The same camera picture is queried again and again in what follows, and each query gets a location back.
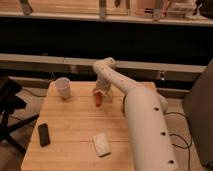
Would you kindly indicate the white sponge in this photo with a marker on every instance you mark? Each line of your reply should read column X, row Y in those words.
column 101, row 145

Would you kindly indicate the black chair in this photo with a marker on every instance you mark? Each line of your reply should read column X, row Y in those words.
column 9, row 102

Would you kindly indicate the red pepper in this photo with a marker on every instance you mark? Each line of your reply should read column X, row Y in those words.
column 98, row 99

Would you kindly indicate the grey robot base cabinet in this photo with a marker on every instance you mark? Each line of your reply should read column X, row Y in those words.
column 198, row 107

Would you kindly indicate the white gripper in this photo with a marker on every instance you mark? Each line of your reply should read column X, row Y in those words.
column 103, row 85

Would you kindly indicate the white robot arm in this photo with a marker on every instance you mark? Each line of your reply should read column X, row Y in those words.
column 152, row 149

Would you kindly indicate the white paper cup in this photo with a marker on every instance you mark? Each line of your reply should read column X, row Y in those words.
column 63, row 87

